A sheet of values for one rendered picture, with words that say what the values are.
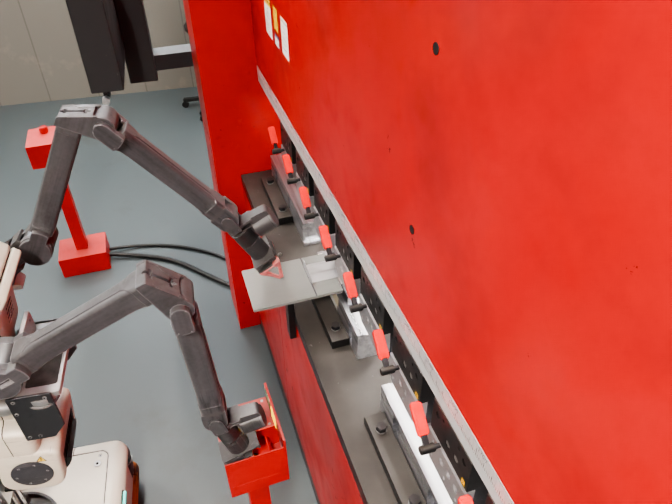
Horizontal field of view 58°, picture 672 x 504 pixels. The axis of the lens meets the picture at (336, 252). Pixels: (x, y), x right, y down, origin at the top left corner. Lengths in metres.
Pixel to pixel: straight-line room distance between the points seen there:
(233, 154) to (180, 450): 1.23
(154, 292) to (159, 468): 1.54
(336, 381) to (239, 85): 1.21
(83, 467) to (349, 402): 1.12
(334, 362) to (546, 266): 1.08
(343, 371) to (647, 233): 1.22
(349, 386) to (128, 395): 1.47
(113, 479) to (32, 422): 0.72
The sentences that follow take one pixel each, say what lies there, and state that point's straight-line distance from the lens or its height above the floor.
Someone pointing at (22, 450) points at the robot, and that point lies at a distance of 1.81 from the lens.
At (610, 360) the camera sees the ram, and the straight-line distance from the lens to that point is 0.68.
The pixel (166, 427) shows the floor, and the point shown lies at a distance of 2.77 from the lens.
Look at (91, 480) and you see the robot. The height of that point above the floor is 0.28.
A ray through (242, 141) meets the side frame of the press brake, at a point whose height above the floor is 1.02.
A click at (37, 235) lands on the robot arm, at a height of 1.29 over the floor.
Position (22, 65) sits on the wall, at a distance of 5.77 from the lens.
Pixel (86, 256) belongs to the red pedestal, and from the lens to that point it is 3.57.
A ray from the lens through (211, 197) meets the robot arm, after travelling 1.58.
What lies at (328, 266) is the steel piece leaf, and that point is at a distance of 1.83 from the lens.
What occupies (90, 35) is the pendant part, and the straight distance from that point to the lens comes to 2.43.
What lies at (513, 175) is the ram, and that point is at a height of 1.80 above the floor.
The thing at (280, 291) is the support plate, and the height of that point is 1.00.
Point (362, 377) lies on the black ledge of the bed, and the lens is 1.69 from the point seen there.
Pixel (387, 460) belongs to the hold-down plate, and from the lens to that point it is 1.51.
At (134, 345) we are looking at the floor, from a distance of 3.13.
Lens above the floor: 2.17
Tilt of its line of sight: 39 degrees down
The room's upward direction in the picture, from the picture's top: 1 degrees counter-clockwise
